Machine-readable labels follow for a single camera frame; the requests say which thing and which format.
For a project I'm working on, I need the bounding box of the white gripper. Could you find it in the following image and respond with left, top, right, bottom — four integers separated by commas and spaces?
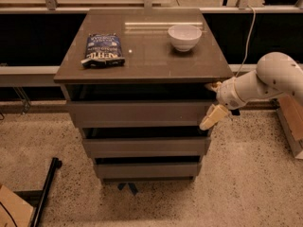
199, 77, 246, 131

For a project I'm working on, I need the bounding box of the grey top drawer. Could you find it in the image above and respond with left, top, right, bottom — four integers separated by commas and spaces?
66, 101, 211, 128

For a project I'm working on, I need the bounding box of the grey drawer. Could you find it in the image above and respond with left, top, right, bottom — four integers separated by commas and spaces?
82, 137, 210, 158
94, 163, 202, 180
66, 101, 211, 128

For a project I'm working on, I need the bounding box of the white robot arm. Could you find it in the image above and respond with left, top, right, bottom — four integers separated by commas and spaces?
199, 52, 303, 131

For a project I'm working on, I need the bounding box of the grey drawer cabinet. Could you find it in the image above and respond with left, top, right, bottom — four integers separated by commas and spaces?
54, 9, 232, 182

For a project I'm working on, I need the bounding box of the grey middle drawer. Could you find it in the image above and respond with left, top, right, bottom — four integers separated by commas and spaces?
82, 137, 210, 158

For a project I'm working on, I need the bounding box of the grey bottom drawer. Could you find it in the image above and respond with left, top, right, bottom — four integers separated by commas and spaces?
94, 163, 202, 180

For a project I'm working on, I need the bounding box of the white ceramic bowl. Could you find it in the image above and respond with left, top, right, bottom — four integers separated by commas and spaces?
168, 25, 202, 52

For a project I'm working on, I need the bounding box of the cardboard box right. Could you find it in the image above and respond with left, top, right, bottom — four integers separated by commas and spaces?
277, 96, 303, 160

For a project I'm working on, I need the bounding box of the blue chip bag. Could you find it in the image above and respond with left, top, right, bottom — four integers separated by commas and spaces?
81, 34, 125, 68

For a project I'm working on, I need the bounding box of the black metal stand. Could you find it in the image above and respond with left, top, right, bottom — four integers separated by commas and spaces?
15, 157, 62, 227

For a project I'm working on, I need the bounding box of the metal railing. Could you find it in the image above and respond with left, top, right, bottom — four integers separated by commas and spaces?
0, 0, 303, 88

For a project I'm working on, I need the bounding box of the brown cardboard box left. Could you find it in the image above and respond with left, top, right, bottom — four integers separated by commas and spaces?
0, 184, 33, 227

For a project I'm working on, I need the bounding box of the white cable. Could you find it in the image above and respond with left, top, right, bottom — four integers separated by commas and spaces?
235, 5, 257, 78

